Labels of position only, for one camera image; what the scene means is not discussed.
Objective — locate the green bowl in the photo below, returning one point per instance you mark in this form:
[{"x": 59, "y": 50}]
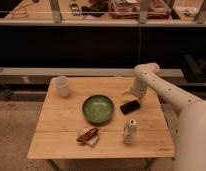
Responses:
[{"x": 98, "y": 109}]

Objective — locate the wooden table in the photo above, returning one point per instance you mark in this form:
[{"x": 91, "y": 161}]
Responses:
[{"x": 61, "y": 119}]

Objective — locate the white ceramic cup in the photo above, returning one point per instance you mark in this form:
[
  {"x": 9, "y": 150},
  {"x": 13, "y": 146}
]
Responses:
[{"x": 62, "y": 85}]

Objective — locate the red stapler on sponge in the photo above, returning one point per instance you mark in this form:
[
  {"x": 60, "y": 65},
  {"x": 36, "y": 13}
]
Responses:
[{"x": 88, "y": 136}]

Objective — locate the white small bottle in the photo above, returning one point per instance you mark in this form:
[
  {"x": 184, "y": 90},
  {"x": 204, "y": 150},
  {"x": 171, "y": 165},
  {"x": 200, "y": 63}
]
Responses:
[{"x": 129, "y": 131}]

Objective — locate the black eraser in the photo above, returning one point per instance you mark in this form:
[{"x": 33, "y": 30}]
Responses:
[{"x": 129, "y": 107}]

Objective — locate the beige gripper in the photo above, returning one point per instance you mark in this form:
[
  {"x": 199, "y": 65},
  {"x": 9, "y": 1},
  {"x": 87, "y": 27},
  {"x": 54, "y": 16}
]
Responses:
[{"x": 138, "y": 89}]

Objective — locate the tray on shelf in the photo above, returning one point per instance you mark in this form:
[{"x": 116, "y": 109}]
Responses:
[{"x": 158, "y": 9}]

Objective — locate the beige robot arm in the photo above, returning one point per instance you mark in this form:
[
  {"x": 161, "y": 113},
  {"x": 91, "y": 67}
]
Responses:
[{"x": 190, "y": 148}]

